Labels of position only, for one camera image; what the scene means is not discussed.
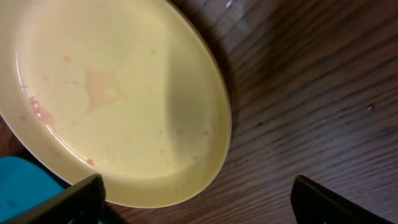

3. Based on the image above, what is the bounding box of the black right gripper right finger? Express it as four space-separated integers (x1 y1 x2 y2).
290 175 393 224

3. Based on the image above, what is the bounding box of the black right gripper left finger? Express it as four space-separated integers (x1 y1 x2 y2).
3 174 106 224

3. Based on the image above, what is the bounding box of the yellow plate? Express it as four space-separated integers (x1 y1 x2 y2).
1 0 231 208

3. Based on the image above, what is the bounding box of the blue plastic tray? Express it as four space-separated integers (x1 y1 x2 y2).
1 156 68 224

